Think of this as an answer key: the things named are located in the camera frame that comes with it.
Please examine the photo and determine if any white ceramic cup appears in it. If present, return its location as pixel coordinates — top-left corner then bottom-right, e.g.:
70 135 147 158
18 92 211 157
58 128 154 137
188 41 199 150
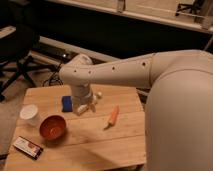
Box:
20 104 40 126

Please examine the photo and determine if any black chair base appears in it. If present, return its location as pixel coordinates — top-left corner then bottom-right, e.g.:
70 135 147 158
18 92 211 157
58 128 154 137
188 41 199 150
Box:
175 0 207 16

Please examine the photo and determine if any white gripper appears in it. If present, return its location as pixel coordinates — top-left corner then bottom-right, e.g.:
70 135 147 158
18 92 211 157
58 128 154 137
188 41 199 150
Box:
71 84 96 116

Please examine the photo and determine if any black office chair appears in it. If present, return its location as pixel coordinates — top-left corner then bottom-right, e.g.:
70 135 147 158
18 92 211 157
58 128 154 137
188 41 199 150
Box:
0 25 56 102

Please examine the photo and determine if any orange toy carrot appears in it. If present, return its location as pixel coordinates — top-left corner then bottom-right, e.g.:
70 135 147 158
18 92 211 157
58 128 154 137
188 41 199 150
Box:
105 106 119 130

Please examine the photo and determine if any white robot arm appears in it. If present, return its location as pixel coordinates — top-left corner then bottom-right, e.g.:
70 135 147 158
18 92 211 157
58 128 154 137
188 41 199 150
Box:
59 49 213 171

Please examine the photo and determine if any orange bowl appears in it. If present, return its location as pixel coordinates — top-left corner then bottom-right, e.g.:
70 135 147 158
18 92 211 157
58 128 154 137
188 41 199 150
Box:
39 115 66 141

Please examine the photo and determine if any black and white box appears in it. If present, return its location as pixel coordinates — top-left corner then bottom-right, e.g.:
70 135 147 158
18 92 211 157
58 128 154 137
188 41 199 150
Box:
13 136 43 160

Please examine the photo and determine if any wooden table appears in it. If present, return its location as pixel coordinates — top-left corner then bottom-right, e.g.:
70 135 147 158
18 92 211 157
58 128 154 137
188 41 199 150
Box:
4 85 146 171

